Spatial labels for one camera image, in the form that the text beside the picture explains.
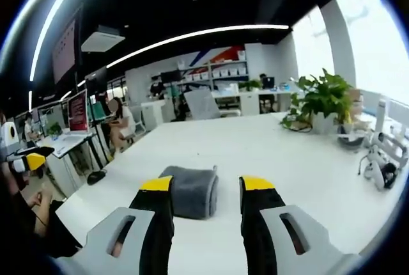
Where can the grey towel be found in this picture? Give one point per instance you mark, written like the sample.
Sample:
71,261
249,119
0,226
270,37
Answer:
195,192

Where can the small green desk plant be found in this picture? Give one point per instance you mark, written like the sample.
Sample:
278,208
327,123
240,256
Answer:
55,128

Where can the white office desk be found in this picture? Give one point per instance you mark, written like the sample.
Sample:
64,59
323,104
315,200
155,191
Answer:
65,145

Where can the red standing sign board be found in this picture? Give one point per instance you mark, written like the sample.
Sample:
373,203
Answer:
77,112

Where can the black round floor object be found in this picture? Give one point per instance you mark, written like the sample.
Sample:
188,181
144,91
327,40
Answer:
96,177

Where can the person's black clothing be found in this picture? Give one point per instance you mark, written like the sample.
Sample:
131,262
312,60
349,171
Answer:
19,233

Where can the large hanging display screen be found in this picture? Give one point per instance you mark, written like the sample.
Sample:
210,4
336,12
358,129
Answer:
65,49

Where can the grey bowl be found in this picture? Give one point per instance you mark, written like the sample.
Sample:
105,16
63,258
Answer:
350,142

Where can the long ceiling light strip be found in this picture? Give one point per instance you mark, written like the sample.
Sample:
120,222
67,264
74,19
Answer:
54,16
198,36

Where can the white plant pot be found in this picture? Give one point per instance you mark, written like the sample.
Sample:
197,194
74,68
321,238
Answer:
324,124

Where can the ceiling air conditioner unit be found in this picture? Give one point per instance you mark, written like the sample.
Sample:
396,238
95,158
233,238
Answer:
102,39

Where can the green potted plant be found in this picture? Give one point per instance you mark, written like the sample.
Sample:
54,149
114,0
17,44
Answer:
321,96

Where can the white office chair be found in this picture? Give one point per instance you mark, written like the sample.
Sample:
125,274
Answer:
204,104

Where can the green shelf-side plant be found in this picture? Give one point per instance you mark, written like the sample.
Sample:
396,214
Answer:
250,85

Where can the dark computer monitor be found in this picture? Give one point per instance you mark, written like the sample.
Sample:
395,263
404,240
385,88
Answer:
267,82

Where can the white water bottle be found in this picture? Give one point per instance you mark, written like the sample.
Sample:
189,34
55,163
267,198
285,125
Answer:
380,116

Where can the white storage shelf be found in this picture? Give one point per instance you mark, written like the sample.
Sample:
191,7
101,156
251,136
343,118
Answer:
212,70

